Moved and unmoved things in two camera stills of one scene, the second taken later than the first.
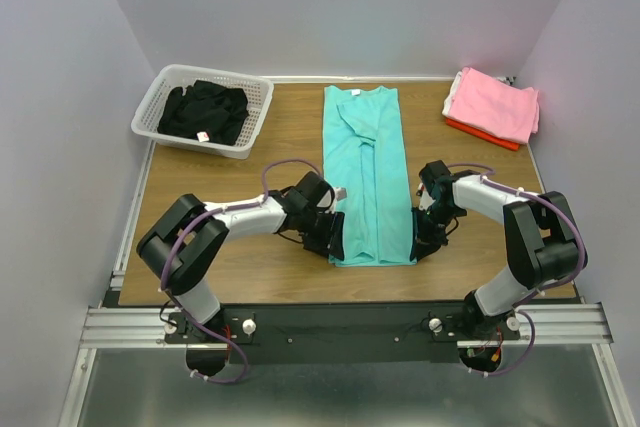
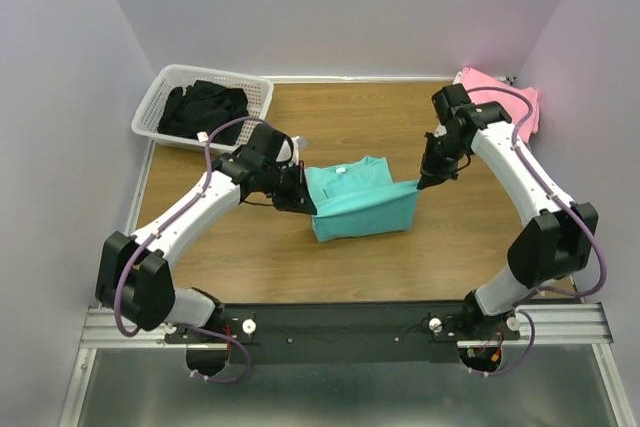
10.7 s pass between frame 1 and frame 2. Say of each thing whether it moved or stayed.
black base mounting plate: stayed
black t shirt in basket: stayed
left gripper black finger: moved
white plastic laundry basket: stayed
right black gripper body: moved
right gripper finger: moved
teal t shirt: moved
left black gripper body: moved
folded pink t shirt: stayed
